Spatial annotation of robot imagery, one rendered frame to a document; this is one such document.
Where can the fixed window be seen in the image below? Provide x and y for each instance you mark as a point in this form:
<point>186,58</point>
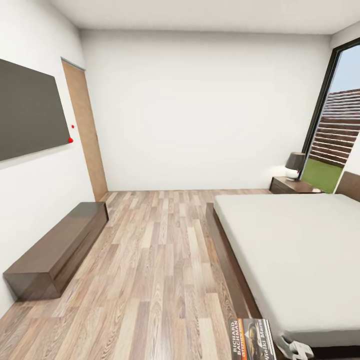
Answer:
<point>335,123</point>

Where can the nightstand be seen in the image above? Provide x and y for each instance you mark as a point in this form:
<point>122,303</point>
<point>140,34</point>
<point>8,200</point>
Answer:
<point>282,185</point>

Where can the bed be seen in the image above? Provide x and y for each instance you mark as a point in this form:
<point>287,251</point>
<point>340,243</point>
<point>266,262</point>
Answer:
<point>294,260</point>

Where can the wall mounted tv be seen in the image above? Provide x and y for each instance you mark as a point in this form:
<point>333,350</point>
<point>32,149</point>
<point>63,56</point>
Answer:
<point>32,118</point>

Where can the bench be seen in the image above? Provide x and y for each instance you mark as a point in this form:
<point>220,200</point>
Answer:
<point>48,267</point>

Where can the table lamp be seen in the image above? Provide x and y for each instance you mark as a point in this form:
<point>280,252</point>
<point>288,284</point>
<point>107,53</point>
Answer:
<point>295,164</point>

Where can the hardback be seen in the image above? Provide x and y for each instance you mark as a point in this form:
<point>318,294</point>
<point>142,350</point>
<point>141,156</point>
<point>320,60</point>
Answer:
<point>251,339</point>

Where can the sliding door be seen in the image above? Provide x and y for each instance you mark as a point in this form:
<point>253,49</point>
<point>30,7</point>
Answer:
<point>79,95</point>

